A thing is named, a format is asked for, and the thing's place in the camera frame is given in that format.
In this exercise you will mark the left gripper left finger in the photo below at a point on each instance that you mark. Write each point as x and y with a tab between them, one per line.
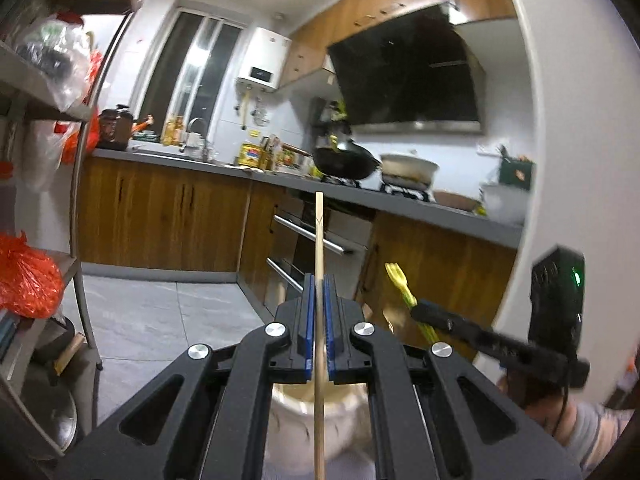
205	416

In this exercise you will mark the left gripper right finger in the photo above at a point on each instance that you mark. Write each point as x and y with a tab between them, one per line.
433	414

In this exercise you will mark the round wooden chopstick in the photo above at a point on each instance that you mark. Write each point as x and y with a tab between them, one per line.
319	342

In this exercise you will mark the yellow tulip fork yellow handle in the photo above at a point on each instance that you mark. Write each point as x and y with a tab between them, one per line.
398	278

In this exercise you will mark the wooden kitchen cabinets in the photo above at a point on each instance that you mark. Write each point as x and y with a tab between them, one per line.
169	219

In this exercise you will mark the chrome kitchen faucet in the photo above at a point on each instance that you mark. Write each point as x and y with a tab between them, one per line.
195	144

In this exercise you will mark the kitchen window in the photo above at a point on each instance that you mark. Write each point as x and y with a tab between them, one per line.
186	81

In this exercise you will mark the person's right hand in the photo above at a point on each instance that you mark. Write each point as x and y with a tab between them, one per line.
557	414

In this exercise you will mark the grey stone countertop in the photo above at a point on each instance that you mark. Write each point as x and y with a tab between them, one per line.
506	235

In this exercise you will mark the built-in steel oven drawers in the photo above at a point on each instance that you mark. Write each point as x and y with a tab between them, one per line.
346	234

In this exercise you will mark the white ceramic pot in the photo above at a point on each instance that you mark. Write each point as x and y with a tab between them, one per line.
406	171

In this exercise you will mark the red plastic bag lower shelf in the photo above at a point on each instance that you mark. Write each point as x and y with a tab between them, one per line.
31	283

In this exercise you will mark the black wok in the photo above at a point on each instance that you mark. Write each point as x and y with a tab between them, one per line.
345	160

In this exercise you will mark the yellow oil bottle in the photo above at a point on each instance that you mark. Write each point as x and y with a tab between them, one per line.
249	155

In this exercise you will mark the black range hood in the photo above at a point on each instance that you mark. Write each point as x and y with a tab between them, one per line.
410	73

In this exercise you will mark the electric pressure cooker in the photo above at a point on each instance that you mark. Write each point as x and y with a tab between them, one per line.
115	128

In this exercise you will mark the white water heater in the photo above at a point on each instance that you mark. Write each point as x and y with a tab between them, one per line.
264	58

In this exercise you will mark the clear plastic bag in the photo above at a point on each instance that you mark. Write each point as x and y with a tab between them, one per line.
59	47

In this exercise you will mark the steel shelf rack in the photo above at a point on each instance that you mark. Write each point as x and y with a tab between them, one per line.
49	366

